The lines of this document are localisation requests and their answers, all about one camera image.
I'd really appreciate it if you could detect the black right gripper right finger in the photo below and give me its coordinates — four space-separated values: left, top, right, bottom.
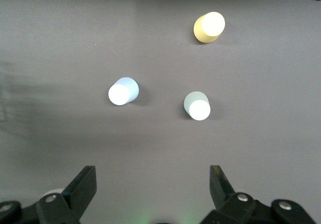
200 165 264 224

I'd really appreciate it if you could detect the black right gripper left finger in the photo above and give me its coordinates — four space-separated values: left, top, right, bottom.
36 165 97 224

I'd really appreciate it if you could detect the pale green plastic cup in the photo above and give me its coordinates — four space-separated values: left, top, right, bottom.
183 91 212 121

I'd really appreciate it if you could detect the yellow plastic cup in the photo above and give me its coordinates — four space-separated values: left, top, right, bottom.
193 11 226 44

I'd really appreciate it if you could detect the pale blue plastic cup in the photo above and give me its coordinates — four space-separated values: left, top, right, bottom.
108 77 140 106

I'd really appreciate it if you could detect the dark grey table mat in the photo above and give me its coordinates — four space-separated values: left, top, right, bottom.
0 0 321 224

